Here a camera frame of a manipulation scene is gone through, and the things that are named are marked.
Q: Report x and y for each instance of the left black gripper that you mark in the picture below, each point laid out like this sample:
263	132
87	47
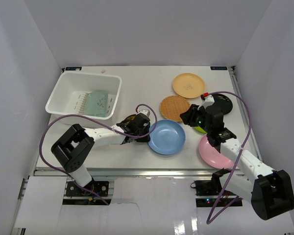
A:
142	134

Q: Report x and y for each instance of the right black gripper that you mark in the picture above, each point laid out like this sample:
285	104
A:
188	117

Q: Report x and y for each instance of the yellow brown patterned plate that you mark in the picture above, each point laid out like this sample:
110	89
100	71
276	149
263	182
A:
129	118

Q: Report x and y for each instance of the blue round plate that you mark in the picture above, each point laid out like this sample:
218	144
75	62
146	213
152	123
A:
167	138

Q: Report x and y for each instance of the teal rectangular ceramic plate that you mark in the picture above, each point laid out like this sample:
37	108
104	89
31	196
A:
96	104

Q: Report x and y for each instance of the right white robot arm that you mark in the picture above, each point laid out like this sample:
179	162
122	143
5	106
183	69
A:
269	192

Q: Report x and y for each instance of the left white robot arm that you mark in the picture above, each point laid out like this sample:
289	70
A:
73	147

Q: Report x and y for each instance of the white plastic bin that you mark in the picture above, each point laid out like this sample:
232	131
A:
72	87

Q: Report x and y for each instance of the green round plate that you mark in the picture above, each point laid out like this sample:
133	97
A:
199	129

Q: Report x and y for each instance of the woven bamboo round plate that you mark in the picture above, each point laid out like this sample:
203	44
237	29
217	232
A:
172	106

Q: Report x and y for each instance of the beige round plate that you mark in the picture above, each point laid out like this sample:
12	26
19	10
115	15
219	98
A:
188	85

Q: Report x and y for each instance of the black round plate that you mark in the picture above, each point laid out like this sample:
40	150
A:
223	102

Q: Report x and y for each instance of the pink round plate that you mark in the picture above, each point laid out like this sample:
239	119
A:
211	156

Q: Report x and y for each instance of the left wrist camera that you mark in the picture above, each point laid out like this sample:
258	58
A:
145	112

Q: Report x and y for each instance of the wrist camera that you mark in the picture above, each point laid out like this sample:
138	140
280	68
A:
207	100
145	112

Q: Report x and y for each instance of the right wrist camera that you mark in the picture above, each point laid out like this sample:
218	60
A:
207	100

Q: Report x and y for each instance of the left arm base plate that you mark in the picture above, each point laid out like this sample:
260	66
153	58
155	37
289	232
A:
96	194

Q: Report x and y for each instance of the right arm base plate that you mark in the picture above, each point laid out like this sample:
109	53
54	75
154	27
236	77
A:
206	194

